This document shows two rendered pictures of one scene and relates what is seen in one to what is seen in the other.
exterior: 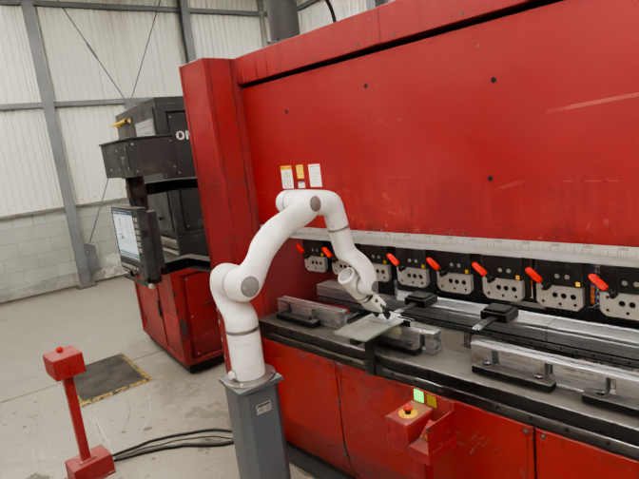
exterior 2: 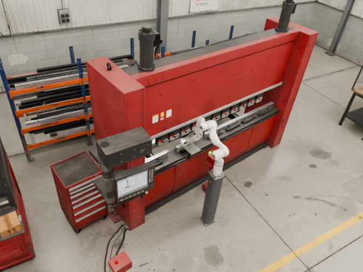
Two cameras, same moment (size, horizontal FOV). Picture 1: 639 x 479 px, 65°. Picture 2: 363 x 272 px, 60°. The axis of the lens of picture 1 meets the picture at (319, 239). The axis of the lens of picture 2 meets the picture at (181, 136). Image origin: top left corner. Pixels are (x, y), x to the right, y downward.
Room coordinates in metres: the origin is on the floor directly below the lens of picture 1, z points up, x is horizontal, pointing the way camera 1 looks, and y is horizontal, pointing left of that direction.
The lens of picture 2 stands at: (2.21, 3.30, 3.95)
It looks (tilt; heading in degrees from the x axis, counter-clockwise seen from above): 39 degrees down; 270
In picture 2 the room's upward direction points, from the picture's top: 5 degrees clockwise
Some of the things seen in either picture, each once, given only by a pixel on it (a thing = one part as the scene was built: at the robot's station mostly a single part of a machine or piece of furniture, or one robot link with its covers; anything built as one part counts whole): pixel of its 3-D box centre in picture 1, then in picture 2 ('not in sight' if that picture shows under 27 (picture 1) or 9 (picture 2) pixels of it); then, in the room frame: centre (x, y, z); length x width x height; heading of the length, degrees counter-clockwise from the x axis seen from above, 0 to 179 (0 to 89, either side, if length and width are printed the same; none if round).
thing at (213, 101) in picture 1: (280, 257); (119, 152); (3.03, 0.25, 1.15); 0.85 x 0.25 x 2.30; 133
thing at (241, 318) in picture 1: (233, 296); (217, 157); (1.75, 0.33, 1.30); 0.19 x 0.12 x 0.24; 37
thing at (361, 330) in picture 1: (369, 326); (190, 147); (2.09, -0.17, 1.00); 0.26 x 0.18 x 0.01; 133
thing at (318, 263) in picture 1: (319, 254); (161, 138); (2.51, 0.01, 1.26); 0.15 x 0.09 x 0.17; 43
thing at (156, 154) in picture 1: (147, 216); (126, 170); (2.79, 0.93, 1.53); 0.51 x 0.25 x 0.85; 37
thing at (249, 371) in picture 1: (246, 353); (217, 168); (1.73, 0.31, 1.09); 0.19 x 0.19 x 0.18
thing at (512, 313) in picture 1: (491, 317); not in sight; (2.00, -0.68, 1.01); 0.26 x 0.12 x 0.05; 133
